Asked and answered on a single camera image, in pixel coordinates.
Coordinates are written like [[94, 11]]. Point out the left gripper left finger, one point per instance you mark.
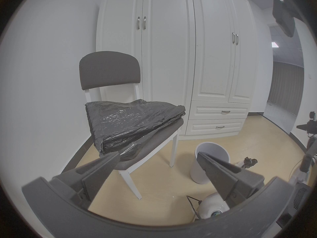
[[99, 175]]

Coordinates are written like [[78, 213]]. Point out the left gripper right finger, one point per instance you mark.
[[223, 177]]

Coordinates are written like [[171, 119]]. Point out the white wardrobe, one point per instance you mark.
[[168, 58]]

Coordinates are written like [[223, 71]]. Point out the white trash bin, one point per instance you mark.
[[198, 172]]

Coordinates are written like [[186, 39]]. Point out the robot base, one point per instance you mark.
[[213, 204]]

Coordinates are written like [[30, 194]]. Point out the black plastic bag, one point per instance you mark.
[[128, 123]]

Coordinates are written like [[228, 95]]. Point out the ceiling light panel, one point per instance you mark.
[[275, 44]]

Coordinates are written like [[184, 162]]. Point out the crumpled black plastic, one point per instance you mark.
[[250, 162]]

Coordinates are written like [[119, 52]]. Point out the clear printed wrapper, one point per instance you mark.
[[239, 164]]

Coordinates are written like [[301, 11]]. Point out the grey cushioned white chair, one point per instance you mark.
[[109, 71]]

